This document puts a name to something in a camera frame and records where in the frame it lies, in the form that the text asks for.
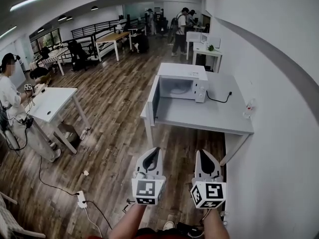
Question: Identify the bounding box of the person's right forearm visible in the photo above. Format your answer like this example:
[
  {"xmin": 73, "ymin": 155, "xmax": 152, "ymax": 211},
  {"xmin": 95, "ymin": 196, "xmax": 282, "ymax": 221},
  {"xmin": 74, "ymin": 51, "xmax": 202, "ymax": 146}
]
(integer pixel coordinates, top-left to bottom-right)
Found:
[{"xmin": 203, "ymin": 207, "xmax": 230, "ymax": 239}]

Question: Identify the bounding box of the white microwave body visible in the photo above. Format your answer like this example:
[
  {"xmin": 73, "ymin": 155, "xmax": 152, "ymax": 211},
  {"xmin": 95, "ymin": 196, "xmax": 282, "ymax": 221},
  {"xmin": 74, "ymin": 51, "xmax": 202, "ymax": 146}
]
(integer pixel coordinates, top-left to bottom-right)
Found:
[{"xmin": 156, "ymin": 62, "xmax": 209, "ymax": 103}]

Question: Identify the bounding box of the white floor cable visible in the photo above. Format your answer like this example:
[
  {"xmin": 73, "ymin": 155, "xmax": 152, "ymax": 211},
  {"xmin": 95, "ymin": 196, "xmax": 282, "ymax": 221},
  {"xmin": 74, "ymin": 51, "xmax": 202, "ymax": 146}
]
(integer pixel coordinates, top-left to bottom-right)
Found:
[{"xmin": 84, "ymin": 207, "xmax": 103, "ymax": 238}]

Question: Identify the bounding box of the black microwave power cable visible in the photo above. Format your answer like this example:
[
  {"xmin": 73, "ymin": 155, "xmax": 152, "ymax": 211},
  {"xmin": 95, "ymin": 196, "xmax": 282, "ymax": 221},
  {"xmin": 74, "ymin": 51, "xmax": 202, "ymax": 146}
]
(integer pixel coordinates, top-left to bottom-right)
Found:
[{"xmin": 206, "ymin": 91, "xmax": 233, "ymax": 104}]

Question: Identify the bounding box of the brown cardboard box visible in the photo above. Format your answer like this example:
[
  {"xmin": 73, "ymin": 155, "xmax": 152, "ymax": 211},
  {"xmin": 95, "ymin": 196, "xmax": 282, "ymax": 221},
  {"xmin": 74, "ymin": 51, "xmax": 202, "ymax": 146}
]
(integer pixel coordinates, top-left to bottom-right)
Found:
[{"xmin": 57, "ymin": 122, "xmax": 81, "ymax": 149}]

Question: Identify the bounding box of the black floor cable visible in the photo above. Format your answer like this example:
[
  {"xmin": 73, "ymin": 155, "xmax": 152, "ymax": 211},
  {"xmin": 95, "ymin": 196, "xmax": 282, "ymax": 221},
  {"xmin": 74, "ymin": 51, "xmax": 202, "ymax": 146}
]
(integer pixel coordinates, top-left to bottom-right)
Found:
[
  {"xmin": 85, "ymin": 200, "xmax": 113, "ymax": 231},
  {"xmin": 38, "ymin": 155, "xmax": 80, "ymax": 197}
]

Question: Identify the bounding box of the white chair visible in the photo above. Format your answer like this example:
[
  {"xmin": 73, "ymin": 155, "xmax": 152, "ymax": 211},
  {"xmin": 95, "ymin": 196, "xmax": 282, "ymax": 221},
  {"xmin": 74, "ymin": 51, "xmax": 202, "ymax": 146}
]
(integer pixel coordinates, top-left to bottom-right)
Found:
[{"xmin": 0, "ymin": 191, "xmax": 47, "ymax": 239}]

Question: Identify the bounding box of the person's white shoe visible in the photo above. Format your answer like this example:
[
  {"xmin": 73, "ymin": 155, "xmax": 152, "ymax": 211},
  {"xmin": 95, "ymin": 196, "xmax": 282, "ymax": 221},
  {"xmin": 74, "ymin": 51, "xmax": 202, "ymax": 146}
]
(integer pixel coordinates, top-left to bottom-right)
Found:
[{"xmin": 162, "ymin": 220, "xmax": 175, "ymax": 232}]

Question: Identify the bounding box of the person's left forearm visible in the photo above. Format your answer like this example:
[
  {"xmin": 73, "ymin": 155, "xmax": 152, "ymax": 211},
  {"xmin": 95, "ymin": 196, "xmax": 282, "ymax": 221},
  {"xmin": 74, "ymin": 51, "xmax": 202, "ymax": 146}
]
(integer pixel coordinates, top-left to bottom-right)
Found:
[{"xmin": 108, "ymin": 203, "xmax": 151, "ymax": 239}]

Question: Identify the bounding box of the clear plastic bottle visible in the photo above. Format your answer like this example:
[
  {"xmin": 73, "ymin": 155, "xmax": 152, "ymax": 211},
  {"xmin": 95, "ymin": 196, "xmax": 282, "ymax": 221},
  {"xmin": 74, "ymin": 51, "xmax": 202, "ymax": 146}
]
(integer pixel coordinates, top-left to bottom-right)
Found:
[{"xmin": 242, "ymin": 98, "xmax": 256, "ymax": 120}]

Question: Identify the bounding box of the grey table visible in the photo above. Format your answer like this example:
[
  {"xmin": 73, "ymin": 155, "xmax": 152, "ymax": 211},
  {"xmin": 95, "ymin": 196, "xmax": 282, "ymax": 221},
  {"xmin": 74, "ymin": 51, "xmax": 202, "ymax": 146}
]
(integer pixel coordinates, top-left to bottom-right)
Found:
[{"xmin": 140, "ymin": 71, "xmax": 255, "ymax": 166}]

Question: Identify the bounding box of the black metal railing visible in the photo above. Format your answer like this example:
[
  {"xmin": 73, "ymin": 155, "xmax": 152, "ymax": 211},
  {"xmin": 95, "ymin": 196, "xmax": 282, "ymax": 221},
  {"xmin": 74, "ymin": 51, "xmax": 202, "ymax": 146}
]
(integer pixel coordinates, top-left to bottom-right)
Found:
[{"xmin": 61, "ymin": 13, "xmax": 148, "ymax": 62}]

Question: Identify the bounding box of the white table with cable hole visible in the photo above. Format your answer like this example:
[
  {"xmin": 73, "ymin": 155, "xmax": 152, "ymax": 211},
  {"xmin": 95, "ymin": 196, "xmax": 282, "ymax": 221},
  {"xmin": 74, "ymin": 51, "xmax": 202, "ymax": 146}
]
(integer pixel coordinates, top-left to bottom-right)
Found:
[{"xmin": 24, "ymin": 87, "xmax": 92, "ymax": 155}]

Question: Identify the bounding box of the long ceiling light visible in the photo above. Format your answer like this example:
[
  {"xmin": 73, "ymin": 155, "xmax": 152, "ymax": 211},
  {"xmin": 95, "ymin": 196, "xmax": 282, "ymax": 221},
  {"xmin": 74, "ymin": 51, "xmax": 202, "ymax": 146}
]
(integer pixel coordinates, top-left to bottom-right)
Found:
[
  {"xmin": 9, "ymin": 0, "xmax": 49, "ymax": 12},
  {"xmin": 0, "ymin": 25, "xmax": 18, "ymax": 40}
]

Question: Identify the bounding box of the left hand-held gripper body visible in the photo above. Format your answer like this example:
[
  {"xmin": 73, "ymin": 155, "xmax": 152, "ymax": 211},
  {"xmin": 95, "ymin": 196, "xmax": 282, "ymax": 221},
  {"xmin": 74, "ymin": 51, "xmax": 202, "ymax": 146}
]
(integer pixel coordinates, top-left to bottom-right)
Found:
[{"xmin": 131, "ymin": 167, "xmax": 166, "ymax": 206}]

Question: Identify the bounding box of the black bag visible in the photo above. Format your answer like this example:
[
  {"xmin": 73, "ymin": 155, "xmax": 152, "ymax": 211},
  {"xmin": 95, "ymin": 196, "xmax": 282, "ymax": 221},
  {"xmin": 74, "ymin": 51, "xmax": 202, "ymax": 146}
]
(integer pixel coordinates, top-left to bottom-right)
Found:
[{"xmin": 176, "ymin": 222, "xmax": 205, "ymax": 238}]

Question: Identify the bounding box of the white microwave door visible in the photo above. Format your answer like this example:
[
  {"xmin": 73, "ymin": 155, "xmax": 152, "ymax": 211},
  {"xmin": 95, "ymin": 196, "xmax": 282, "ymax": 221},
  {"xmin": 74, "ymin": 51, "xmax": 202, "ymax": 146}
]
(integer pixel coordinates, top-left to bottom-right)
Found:
[{"xmin": 146, "ymin": 75, "xmax": 160, "ymax": 127}]

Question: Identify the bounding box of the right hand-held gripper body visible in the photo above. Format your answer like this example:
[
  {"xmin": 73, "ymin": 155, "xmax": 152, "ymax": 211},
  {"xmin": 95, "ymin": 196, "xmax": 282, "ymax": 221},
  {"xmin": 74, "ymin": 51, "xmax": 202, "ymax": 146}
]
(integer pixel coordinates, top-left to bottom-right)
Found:
[{"xmin": 190, "ymin": 174, "xmax": 227, "ymax": 209}]

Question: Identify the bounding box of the wooden top table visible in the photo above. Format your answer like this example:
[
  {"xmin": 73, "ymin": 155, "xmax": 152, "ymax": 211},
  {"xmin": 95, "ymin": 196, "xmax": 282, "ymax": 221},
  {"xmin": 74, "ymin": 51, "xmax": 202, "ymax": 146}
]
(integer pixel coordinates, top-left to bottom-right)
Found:
[{"xmin": 95, "ymin": 31, "xmax": 133, "ymax": 62}]

